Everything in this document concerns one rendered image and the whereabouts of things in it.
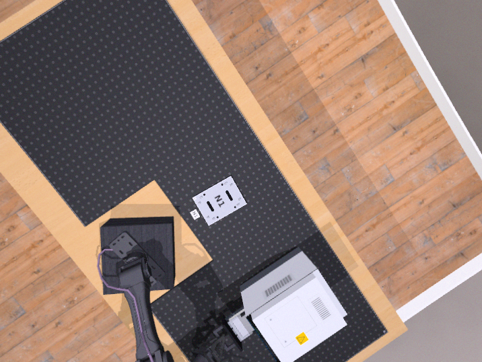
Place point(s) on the grey heat sealer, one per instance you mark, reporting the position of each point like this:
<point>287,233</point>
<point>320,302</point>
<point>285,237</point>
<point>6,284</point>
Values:
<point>290,306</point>

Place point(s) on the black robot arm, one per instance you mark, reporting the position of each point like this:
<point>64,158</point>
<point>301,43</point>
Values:
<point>137,275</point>

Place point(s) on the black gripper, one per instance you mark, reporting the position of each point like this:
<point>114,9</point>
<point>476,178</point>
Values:
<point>209,354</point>

